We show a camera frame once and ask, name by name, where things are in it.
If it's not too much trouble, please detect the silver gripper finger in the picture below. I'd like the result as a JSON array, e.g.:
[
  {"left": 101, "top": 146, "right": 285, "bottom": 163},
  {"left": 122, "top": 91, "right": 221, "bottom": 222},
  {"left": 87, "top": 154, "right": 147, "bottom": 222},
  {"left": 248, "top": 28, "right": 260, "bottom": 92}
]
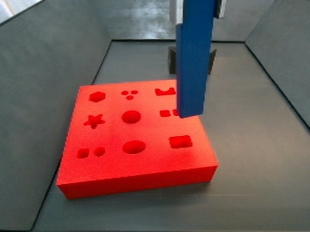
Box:
[
  {"left": 170, "top": 0, "right": 185, "bottom": 24},
  {"left": 214, "top": 0, "right": 228, "bottom": 19}
]

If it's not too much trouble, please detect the blue rectangular peg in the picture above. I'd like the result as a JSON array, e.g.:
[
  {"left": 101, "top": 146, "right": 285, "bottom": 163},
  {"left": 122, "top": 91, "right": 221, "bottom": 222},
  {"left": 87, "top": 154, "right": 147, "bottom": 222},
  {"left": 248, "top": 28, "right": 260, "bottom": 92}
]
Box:
[{"left": 175, "top": 0, "right": 216, "bottom": 118}]

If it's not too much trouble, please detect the red shape sorting board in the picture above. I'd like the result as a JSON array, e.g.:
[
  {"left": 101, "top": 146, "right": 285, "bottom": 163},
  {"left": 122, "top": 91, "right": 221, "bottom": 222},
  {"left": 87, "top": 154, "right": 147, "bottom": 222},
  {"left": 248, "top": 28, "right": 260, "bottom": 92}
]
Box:
[{"left": 58, "top": 80, "right": 218, "bottom": 199}]

